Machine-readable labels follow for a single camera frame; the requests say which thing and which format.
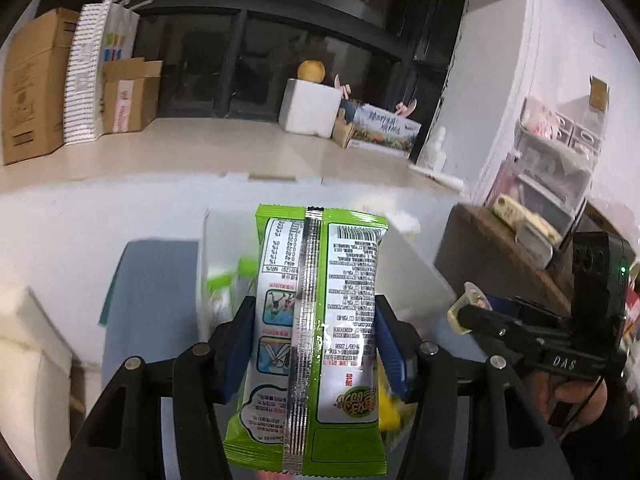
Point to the small open cardboard box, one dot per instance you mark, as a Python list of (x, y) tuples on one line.
[(131, 89)]

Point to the white foam box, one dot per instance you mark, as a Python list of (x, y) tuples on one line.
[(309, 108)]

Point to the large brown cardboard box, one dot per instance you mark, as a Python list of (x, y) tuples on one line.
[(34, 86)]

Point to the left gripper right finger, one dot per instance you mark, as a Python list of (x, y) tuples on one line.
[(398, 345)]

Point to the yellow pomelo fruit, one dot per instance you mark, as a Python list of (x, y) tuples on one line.
[(311, 71)]

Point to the dark wooden side table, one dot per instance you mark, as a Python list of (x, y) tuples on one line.
[(477, 247)]

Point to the white dotted paper bag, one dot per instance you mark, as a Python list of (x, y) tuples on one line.
[(105, 32)]

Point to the white storage box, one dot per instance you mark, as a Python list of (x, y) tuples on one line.
[(229, 250)]

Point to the clear plastic drawer organizer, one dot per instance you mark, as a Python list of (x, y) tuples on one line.
[(550, 166)]

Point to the person right hand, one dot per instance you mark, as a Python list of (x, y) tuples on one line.
[(547, 390)]

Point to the yellow snack bag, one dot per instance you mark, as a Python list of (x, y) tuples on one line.
[(395, 418)]

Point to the white plastic bottle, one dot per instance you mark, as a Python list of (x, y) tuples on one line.
[(433, 156)]

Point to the small green seaweed snack pack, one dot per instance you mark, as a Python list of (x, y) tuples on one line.
[(309, 399)]

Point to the small jelly cup foil lid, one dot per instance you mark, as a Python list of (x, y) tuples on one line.
[(472, 296)]

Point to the printed landscape gift box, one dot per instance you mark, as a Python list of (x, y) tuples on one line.
[(372, 128)]

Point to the black tracking camera right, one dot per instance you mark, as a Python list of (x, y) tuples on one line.
[(600, 265)]

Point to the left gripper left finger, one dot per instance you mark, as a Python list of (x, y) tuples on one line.
[(232, 344)]

